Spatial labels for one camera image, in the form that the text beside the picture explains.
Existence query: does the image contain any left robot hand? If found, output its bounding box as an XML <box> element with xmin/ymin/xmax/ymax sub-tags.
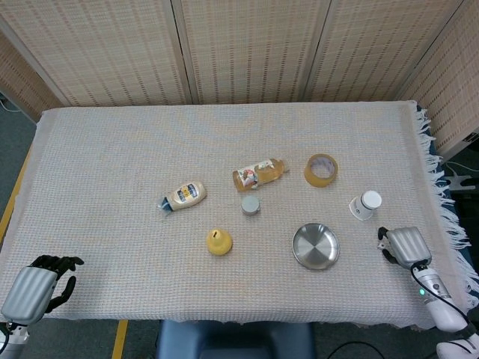
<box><xmin>0</xmin><ymin>254</ymin><xmax>85</xmax><ymax>323</ymax></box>

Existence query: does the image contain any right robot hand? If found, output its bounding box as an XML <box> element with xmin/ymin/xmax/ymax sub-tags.
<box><xmin>376</xmin><ymin>226</ymin><xmax>433</xmax><ymax>270</ymax></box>

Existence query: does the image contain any white paper cup blue print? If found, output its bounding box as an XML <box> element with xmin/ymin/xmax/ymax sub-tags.
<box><xmin>348</xmin><ymin>190</ymin><xmax>382</xmax><ymax>222</ymax></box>

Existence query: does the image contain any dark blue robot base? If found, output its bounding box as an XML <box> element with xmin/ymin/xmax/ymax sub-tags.
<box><xmin>155</xmin><ymin>319</ymin><xmax>316</xmax><ymax>359</ymax></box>

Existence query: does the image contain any round metal plate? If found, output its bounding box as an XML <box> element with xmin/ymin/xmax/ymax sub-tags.
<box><xmin>291</xmin><ymin>222</ymin><xmax>341</xmax><ymax>271</ymax></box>

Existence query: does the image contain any white metal stand foot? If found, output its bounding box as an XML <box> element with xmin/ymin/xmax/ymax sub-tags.
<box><xmin>445</xmin><ymin>174</ymin><xmax>475</xmax><ymax>192</ymax></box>

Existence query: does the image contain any yellow packing tape roll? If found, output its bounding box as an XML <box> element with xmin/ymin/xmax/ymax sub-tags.
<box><xmin>303</xmin><ymin>153</ymin><xmax>339</xmax><ymax>188</ymax></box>

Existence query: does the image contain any beige waffle tablecloth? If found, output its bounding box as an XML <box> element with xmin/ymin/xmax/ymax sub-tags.
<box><xmin>0</xmin><ymin>99</ymin><xmax>473</xmax><ymax>331</ymax></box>

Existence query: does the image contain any yellow juice bottle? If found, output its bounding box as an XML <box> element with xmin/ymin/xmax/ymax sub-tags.
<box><xmin>232</xmin><ymin>158</ymin><xmax>290</xmax><ymax>194</ymax></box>

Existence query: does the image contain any small grey can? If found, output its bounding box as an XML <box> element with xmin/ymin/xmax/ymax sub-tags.
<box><xmin>240</xmin><ymin>195</ymin><xmax>263</xmax><ymax>217</ymax></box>

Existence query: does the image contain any woven folding screen panel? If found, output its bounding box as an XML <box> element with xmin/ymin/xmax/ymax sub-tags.
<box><xmin>171</xmin><ymin>0</ymin><xmax>334</xmax><ymax>105</ymax></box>
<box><xmin>396</xmin><ymin>0</ymin><xmax>479</xmax><ymax>158</ymax></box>
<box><xmin>0</xmin><ymin>0</ymin><xmax>194</xmax><ymax>108</ymax></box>
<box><xmin>302</xmin><ymin>0</ymin><xmax>467</xmax><ymax>102</ymax></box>
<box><xmin>0</xmin><ymin>31</ymin><xmax>63</xmax><ymax>124</ymax></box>

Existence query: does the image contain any mayonnaise squeeze bottle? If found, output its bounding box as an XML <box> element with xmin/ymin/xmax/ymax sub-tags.
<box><xmin>156</xmin><ymin>180</ymin><xmax>208</xmax><ymax>215</ymax></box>

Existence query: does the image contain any yellow pear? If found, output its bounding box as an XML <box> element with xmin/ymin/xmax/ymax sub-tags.
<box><xmin>206</xmin><ymin>229</ymin><xmax>234</xmax><ymax>257</ymax></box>

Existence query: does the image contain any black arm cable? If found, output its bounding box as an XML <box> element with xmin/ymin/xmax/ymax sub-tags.
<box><xmin>410</xmin><ymin>264</ymin><xmax>471</xmax><ymax>330</ymax></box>

